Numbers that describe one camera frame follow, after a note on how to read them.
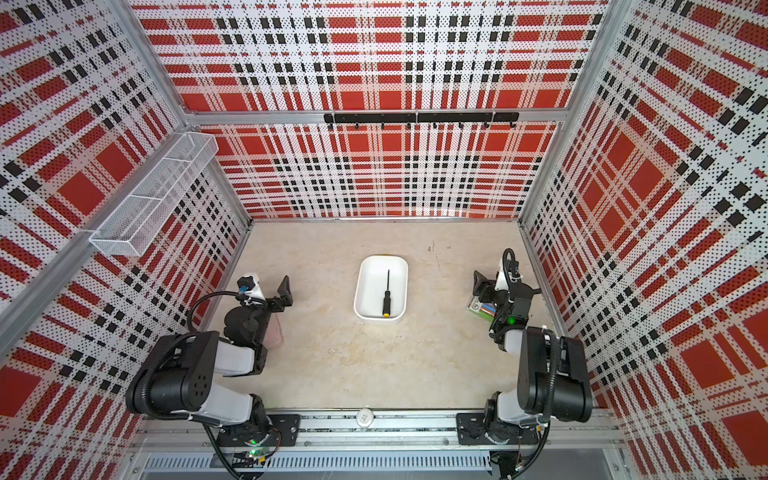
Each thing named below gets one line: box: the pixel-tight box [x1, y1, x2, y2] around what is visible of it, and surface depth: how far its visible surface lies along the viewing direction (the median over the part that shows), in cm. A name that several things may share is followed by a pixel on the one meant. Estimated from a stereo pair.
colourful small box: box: [466, 295, 497, 323], surface depth 97 cm
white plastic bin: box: [353, 254, 409, 323], surface depth 100 cm
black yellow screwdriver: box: [382, 269, 391, 317], surface depth 97 cm
